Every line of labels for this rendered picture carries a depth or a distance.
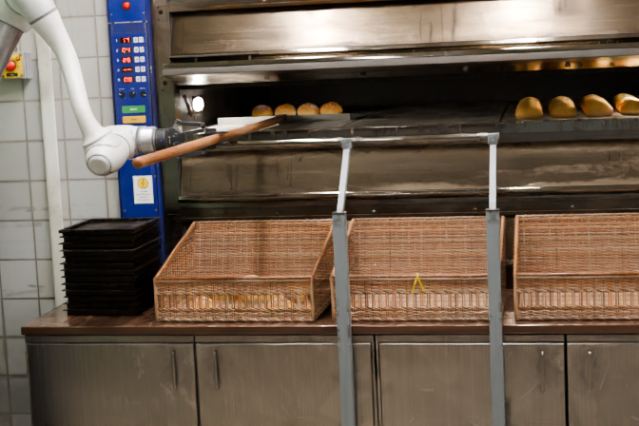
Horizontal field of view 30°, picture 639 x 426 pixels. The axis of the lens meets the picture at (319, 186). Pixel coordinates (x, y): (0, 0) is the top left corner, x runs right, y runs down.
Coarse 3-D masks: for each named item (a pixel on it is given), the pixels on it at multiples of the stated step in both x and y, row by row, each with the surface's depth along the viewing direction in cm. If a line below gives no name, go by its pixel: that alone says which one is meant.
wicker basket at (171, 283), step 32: (192, 224) 441; (224, 224) 441; (256, 224) 439; (288, 224) 436; (320, 224) 434; (192, 256) 439; (224, 256) 439; (256, 256) 437; (288, 256) 435; (320, 256) 404; (160, 288) 400; (192, 288) 398; (224, 288) 396; (256, 288) 393; (288, 288) 391; (320, 288) 403; (160, 320) 401; (192, 320) 399; (224, 320) 397; (256, 320) 394; (288, 320) 392
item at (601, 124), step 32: (320, 128) 435; (352, 128) 432; (384, 128) 430; (416, 128) 428; (448, 128) 426; (480, 128) 424; (512, 128) 422; (544, 128) 420; (576, 128) 418; (608, 128) 416
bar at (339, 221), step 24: (240, 144) 401; (264, 144) 400; (288, 144) 398; (312, 144) 397; (336, 144) 396; (360, 144) 394; (384, 144) 393; (336, 216) 375; (336, 240) 376; (336, 264) 377; (336, 288) 378; (504, 408) 373
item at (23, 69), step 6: (12, 54) 444; (18, 54) 444; (24, 54) 444; (12, 60) 444; (24, 60) 444; (30, 60) 450; (18, 66) 444; (24, 66) 444; (30, 66) 450; (6, 72) 445; (12, 72) 445; (18, 72) 444; (24, 72) 444; (30, 72) 449; (6, 78) 446; (12, 78) 445; (18, 78) 445; (24, 78) 445
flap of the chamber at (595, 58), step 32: (288, 64) 419; (320, 64) 416; (352, 64) 414; (384, 64) 412; (416, 64) 410; (448, 64) 410; (480, 64) 410; (512, 64) 410; (544, 64) 411; (576, 64) 411; (608, 64) 412
